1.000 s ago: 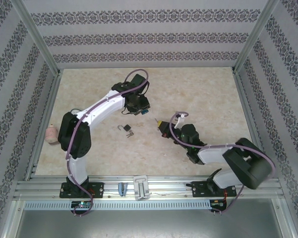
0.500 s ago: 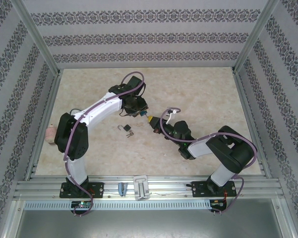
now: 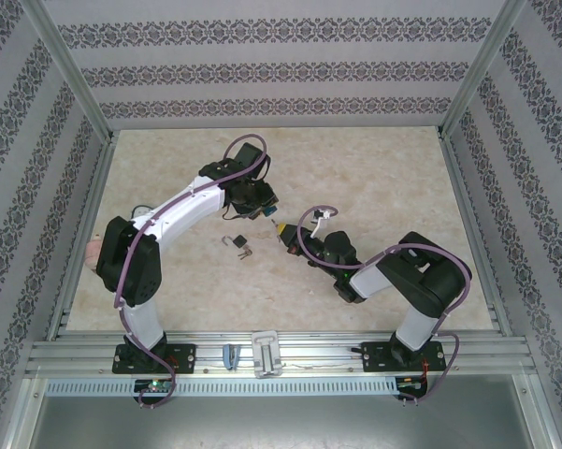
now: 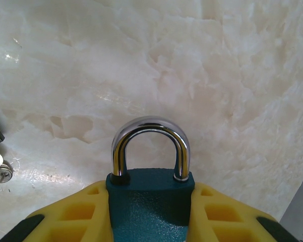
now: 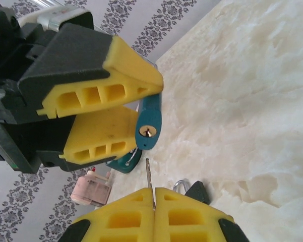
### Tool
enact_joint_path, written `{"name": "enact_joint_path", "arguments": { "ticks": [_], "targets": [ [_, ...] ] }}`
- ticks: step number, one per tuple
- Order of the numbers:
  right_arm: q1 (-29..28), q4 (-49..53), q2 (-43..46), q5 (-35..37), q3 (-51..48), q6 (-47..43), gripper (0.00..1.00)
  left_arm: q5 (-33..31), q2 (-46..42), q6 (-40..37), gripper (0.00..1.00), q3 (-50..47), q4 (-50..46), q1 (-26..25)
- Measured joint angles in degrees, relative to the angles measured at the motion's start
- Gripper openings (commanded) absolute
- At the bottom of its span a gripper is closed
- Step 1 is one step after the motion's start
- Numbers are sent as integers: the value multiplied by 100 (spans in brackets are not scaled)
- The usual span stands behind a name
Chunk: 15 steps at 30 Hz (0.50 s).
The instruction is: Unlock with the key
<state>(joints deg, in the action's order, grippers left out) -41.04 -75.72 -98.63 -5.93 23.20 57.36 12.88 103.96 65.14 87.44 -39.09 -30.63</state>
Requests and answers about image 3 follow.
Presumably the pink toy figure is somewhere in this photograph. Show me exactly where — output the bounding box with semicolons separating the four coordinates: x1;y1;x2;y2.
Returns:
84;237;103;272

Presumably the grey sheet metal panel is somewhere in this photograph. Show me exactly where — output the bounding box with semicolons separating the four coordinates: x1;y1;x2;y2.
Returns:
27;395;537;449

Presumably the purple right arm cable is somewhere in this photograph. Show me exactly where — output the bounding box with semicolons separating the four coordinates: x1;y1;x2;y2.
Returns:
296;205;474;408

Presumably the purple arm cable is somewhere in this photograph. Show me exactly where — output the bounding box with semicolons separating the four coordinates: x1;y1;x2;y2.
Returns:
296;205;474;408
113;134;271;411

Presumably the aluminium extrusion rail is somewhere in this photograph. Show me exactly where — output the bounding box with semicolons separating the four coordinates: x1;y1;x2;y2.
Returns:
25;329;541;379

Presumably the grey plastic clamp bracket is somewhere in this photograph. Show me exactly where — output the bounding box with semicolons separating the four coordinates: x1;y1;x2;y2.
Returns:
251;329;284;380

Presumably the aluminium table side rail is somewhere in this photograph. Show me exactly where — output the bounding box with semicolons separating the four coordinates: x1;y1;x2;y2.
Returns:
439;135;506;336
46;135;118;340

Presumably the grey slotted cable duct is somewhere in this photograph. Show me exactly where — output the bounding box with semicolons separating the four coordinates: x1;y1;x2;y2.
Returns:
44;377;398;395

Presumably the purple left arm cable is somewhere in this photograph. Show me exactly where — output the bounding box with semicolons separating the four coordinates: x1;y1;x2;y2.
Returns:
113;134;271;411

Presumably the slanted aluminium frame post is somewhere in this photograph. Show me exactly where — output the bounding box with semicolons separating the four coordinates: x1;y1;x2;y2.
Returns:
441;0;529;139
21;0;118;141

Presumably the short aluminium frame post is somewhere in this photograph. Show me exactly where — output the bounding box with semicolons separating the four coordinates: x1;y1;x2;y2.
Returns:
513;373;560;449
2;377;46;449

